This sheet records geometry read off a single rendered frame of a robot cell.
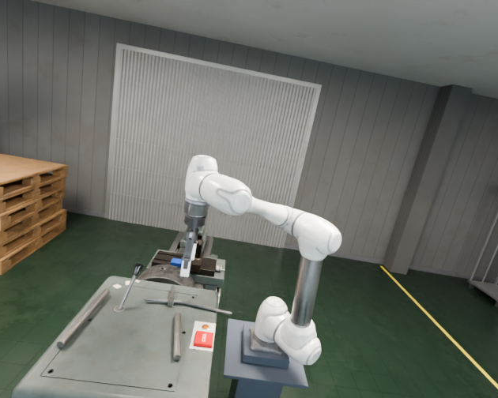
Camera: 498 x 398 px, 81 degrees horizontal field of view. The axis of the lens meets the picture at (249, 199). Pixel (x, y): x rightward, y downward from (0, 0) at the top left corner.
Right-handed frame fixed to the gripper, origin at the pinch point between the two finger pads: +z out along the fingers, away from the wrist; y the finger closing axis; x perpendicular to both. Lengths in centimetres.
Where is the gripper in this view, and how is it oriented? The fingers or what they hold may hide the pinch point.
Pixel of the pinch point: (187, 264)
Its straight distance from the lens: 114.7
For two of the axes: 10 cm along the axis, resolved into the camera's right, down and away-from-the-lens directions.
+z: -1.9, 9.6, 2.3
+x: -9.8, -1.7, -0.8
